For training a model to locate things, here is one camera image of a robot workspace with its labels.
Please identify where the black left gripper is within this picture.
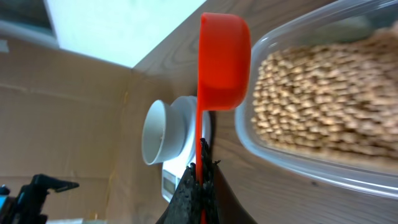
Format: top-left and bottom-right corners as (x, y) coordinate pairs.
(1, 174), (80, 224)

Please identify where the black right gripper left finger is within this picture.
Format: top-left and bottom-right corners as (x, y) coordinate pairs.
(156, 163), (202, 224)

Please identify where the pile of soybeans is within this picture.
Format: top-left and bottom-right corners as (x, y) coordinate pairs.
(251, 26), (397, 161)

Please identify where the red measuring scoop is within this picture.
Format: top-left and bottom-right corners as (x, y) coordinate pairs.
(195, 12), (251, 223)

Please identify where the white digital kitchen scale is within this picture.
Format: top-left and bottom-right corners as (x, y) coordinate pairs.
(161, 96), (197, 203)

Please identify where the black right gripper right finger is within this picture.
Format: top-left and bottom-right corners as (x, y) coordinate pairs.
(200, 138), (256, 224)

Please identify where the brown cardboard box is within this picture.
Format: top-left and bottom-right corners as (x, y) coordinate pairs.
(1, 37), (170, 223)

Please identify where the clear plastic container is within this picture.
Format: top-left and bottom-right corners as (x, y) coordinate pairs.
(234, 1), (397, 198)

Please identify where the grey round bowl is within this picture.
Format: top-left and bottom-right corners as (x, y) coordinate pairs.
(141, 100), (185, 165)

